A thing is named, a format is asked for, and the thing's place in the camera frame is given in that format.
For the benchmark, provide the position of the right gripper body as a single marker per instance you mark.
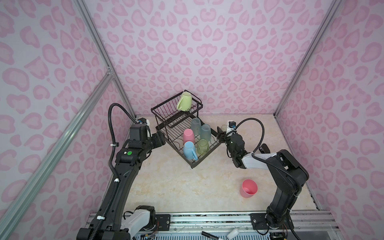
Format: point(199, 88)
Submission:
point(232, 151)

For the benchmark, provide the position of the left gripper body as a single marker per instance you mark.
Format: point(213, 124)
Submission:
point(147, 146)

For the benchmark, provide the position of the teal frosted tumbler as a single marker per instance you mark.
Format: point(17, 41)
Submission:
point(205, 132)
point(196, 126)

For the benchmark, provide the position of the green transparent cup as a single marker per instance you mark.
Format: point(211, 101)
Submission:
point(203, 147)

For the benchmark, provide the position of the pink cup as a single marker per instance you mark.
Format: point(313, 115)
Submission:
point(248, 188)
point(188, 136)

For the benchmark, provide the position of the blue mug white inside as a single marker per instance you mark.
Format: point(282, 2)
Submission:
point(189, 151)

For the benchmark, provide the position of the light green mug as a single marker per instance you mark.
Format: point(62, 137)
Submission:
point(185, 102)

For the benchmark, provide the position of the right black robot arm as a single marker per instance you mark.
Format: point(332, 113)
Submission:
point(288, 174)

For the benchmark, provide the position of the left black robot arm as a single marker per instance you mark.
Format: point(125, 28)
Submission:
point(125, 165)

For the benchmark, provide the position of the black stapler right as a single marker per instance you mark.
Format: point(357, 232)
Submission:
point(264, 149)

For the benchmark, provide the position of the white small bottle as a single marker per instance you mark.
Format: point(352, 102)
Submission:
point(232, 234)

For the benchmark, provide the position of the black marker pen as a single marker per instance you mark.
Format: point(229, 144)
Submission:
point(210, 236)

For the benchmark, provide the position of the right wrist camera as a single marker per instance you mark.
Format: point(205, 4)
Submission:
point(231, 127)

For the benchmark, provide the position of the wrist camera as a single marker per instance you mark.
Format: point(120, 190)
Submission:
point(143, 121)
point(231, 127)

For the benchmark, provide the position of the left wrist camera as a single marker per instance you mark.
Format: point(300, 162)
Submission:
point(143, 121)

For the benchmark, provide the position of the black wire dish rack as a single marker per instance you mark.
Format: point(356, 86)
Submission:
point(173, 122)

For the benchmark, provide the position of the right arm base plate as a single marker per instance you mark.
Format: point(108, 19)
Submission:
point(261, 222)

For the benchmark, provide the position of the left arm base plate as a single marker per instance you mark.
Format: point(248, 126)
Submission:
point(162, 223)

